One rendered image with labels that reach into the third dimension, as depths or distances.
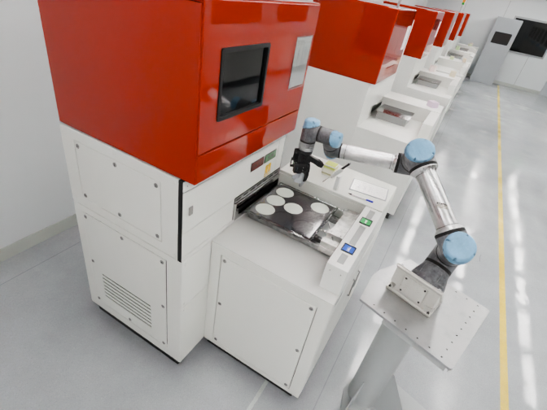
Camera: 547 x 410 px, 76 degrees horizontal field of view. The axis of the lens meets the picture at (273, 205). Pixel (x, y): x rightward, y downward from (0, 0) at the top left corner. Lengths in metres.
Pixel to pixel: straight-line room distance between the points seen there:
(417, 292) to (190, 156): 1.06
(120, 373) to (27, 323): 0.66
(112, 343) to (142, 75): 1.57
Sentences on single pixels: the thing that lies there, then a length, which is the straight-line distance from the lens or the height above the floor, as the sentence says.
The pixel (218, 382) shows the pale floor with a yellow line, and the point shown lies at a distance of 2.16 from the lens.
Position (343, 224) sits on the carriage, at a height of 0.88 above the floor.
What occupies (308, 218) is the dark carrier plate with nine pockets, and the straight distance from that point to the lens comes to 1.78.
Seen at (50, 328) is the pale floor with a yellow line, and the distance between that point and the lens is 2.50.
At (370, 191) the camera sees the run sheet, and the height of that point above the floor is 0.97.
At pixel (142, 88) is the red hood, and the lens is 1.31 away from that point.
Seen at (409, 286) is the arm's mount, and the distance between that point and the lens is 1.61.
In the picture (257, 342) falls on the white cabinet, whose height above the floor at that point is 0.32.
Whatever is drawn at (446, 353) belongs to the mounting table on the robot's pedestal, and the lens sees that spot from 1.57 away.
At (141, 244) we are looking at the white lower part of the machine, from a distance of 1.69.
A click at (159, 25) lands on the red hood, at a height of 1.71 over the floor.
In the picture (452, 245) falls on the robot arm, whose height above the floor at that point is 1.16.
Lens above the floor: 1.90
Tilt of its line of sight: 33 degrees down
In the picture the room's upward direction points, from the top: 11 degrees clockwise
